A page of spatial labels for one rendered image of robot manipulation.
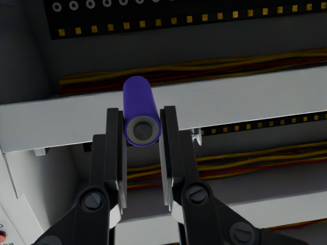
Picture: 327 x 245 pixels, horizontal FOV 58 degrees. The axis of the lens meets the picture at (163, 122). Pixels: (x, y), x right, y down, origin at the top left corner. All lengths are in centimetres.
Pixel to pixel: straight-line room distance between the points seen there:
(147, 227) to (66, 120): 19
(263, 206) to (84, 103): 28
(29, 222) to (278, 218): 32
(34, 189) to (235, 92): 25
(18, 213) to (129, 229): 14
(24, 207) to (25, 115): 12
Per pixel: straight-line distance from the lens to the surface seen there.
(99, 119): 28
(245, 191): 51
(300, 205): 46
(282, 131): 63
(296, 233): 73
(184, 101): 28
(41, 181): 40
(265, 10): 44
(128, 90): 17
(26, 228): 40
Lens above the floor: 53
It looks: 37 degrees up
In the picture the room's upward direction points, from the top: 176 degrees clockwise
